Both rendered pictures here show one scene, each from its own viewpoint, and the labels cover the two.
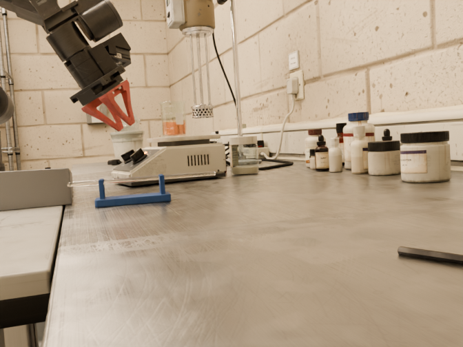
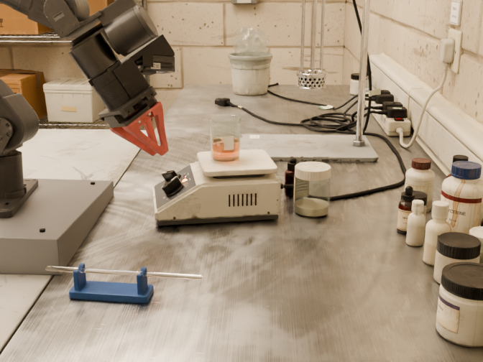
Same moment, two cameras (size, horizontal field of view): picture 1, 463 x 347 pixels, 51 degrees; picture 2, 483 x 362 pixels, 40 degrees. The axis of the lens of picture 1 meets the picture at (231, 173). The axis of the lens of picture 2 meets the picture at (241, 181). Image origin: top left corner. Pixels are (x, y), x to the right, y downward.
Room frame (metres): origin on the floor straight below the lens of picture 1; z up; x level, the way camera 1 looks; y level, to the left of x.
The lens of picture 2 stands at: (0.01, -0.27, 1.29)
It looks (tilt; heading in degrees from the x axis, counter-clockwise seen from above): 18 degrees down; 19
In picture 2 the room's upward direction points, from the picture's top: straight up
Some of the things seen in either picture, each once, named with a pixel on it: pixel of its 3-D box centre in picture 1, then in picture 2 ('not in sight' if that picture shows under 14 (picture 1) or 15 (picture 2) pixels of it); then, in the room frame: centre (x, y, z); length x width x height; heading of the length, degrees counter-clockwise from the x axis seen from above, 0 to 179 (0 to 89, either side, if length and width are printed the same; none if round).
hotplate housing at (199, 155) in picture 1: (172, 160); (220, 187); (0.99, 0.12, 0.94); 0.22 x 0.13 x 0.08; 119
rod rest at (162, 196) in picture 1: (132, 190); (111, 282); (0.66, 0.14, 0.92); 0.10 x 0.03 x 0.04; 102
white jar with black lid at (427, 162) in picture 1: (424, 156); (470, 304); (0.71, -0.28, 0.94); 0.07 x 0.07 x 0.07
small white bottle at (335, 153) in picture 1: (335, 155); (416, 223); (0.95, -0.20, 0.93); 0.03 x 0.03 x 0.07
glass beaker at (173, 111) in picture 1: (172, 118); (223, 138); (0.99, 0.11, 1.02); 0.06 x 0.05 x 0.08; 63
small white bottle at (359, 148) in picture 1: (359, 149); (438, 233); (0.90, -0.24, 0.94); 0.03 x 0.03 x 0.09
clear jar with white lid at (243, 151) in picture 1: (244, 155); (312, 189); (1.03, -0.03, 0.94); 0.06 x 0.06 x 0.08
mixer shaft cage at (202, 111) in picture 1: (200, 74); (313, 29); (1.42, 0.07, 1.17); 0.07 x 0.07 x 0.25
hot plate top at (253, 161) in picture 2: (182, 138); (236, 161); (1.00, 0.09, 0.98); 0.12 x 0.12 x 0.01; 29
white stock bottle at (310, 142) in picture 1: (315, 148); (419, 184); (1.11, -0.19, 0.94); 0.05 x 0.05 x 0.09
